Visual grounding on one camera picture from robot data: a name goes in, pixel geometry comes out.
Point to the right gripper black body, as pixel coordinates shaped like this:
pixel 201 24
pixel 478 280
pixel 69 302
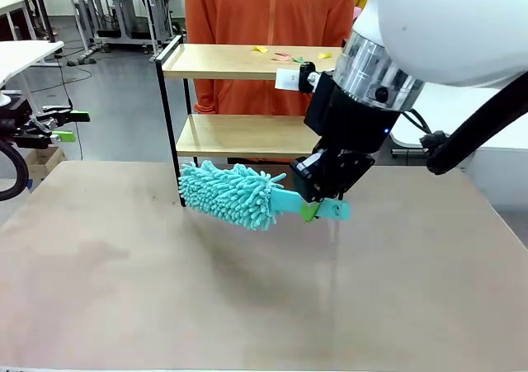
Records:
pixel 359 128

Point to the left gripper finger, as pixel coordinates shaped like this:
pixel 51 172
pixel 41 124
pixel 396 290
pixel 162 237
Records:
pixel 64 136
pixel 79 116

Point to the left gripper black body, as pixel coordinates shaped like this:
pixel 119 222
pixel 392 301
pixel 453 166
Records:
pixel 24 135

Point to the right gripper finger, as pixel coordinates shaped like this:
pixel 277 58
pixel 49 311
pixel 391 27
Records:
pixel 350 178
pixel 308 178

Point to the teal microfiber duster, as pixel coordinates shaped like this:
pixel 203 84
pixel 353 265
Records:
pixel 231 194

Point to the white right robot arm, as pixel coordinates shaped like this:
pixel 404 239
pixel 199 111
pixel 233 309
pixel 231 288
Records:
pixel 445 25

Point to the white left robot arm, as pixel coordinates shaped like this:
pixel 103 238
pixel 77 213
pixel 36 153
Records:
pixel 3 98

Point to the white desk with dark shelf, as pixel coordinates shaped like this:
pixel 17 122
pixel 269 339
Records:
pixel 16 13

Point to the cardboard box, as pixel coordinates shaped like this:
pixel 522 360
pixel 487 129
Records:
pixel 41 161

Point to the white table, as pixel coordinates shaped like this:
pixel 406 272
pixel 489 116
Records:
pixel 24 54
pixel 466 104

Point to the yellow paper scrap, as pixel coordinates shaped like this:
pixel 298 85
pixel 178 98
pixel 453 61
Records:
pixel 260 49
pixel 325 55

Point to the white label tag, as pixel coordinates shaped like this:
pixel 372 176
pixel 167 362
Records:
pixel 287 80

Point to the green paper scrap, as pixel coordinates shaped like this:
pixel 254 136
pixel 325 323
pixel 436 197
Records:
pixel 297 59

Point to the red paper scrap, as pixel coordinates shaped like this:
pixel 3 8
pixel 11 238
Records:
pixel 282 56

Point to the black stand pole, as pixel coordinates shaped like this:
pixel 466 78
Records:
pixel 44 9

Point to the person in orange hoodie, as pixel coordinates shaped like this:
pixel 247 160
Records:
pixel 268 13

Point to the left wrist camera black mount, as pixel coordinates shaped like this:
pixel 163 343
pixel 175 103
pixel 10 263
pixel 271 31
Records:
pixel 16 107

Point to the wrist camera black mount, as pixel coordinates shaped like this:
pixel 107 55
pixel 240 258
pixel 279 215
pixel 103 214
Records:
pixel 323 104
pixel 16 107

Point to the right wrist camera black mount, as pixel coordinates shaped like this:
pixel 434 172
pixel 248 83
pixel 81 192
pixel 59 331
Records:
pixel 323 104

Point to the black metal shelf frame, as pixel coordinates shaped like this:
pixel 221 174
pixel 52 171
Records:
pixel 166 100

